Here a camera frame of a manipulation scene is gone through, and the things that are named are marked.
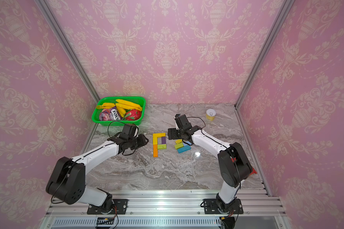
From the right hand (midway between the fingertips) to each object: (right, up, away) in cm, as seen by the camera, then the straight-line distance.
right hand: (164, 147), depth 95 cm
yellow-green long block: (+10, +4, +3) cm, 11 cm away
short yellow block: (-7, +4, +3) cm, 9 cm away
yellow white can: (+35, +22, +13) cm, 43 cm away
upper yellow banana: (-31, +31, +15) cm, 46 cm away
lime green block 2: (+10, +1, +1) cm, 10 cm away
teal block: (+13, -1, -1) cm, 13 cm away
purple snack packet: (-41, +23, +11) cm, 48 cm away
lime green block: (-1, +1, 0) cm, 2 cm away
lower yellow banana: (-34, +25, +14) cm, 44 cm away
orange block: (-6, -2, -1) cm, 6 cm away
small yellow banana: (-46, +29, +15) cm, 57 cm away
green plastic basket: (-52, +22, +10) cm, 57 cm away
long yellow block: (-7, +7, +7) cm, 12 cm away
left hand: (-9, -1, -1) cm, 10 cm away
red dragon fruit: (-24, +22, +10) cm, 34 cm away
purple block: (-1, +4, +4) cm, 6 cm away
